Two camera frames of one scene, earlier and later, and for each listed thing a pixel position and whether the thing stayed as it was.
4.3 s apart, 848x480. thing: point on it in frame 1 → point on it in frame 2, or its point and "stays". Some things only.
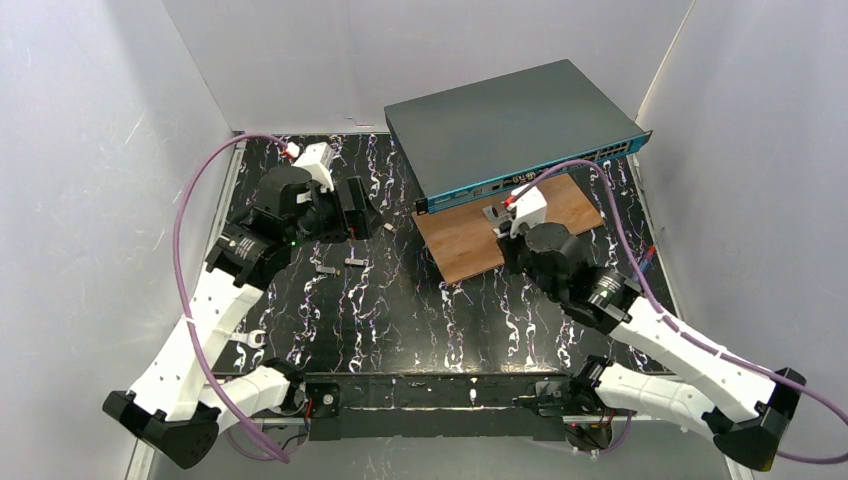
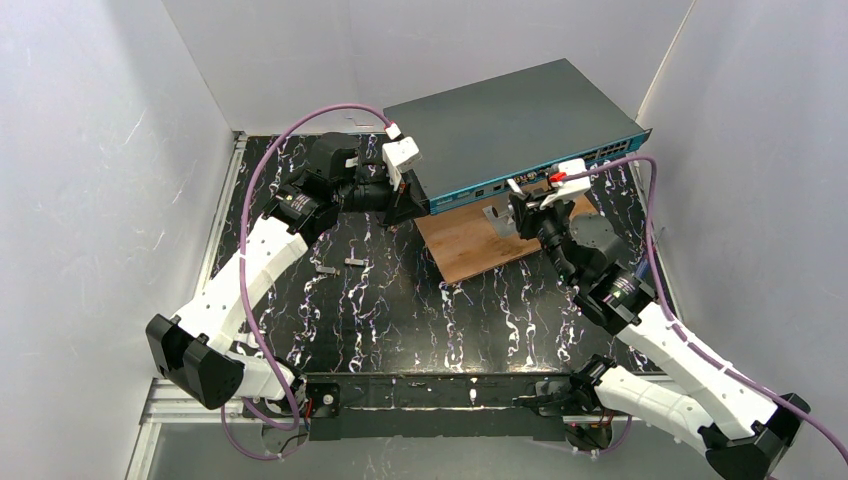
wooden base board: [463, 243] stays
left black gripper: [340, 211] → [395, 198]
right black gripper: [510, 244] → [530, 216]
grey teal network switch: [506, 131] stays
